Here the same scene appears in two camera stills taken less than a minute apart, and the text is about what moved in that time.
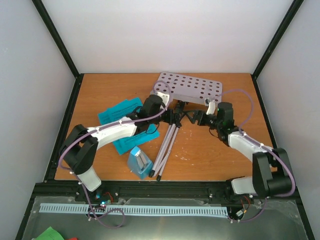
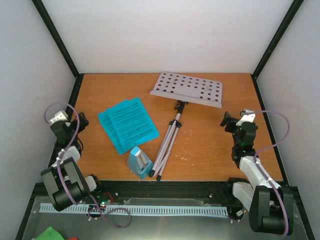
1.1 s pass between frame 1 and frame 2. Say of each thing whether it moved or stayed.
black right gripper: moved
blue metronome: stayed
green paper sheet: stayed
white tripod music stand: stayed
